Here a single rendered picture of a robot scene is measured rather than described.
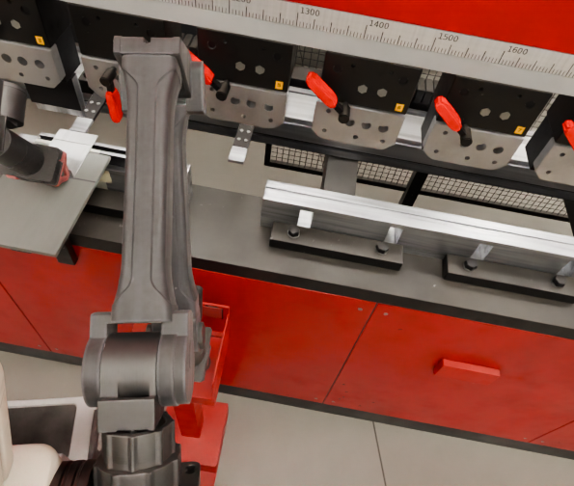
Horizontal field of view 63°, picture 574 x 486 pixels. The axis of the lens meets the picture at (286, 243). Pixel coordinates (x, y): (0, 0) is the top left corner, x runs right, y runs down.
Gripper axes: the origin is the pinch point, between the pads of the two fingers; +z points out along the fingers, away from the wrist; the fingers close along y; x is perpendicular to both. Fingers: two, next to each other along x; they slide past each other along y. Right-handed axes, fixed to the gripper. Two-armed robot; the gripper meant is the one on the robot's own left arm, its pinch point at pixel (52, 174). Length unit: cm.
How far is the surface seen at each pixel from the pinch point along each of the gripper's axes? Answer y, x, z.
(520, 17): -74, -26, -33
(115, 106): -15.2, -11.0, -13.9
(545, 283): -107, 2, 12
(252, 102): -38.2, -16.3, -13.3
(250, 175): -22, -43, 141
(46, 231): -4.4, 11.9, -5.1
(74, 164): -2.2, -3.3, 3.3
